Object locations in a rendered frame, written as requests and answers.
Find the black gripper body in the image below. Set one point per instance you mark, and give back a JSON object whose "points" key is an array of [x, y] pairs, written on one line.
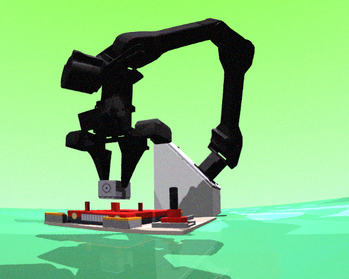
{"points": [[156, 130]]}

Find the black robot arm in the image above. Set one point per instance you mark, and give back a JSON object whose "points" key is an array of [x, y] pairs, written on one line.
{"points": [[109, 69]]}

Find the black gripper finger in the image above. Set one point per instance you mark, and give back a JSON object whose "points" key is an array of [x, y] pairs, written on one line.
{"points": [[101, 158], [132, 152]]}

